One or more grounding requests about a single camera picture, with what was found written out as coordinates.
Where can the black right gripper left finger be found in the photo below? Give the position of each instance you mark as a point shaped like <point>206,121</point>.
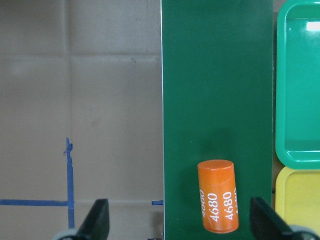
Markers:
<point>96,225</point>

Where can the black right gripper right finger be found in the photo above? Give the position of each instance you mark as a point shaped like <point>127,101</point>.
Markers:
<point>266,224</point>

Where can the orange cylinder marked 4680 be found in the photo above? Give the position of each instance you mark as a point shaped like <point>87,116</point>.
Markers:
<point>218,196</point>

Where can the yellow plastic tray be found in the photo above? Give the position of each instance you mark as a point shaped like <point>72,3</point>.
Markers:
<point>297,197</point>

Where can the green plastic tray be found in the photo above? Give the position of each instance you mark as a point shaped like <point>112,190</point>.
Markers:
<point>297,113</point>

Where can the green conveyor belt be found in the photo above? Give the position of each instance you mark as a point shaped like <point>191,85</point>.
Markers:
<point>217,70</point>

